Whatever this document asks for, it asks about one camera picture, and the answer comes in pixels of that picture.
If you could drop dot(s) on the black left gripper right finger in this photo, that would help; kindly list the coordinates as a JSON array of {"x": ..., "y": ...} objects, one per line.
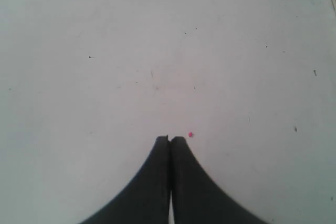
[{"x": 196, "y": 198}]

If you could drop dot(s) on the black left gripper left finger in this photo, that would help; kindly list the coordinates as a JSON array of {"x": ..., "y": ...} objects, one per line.
[{"x": 146, "y": 198}]

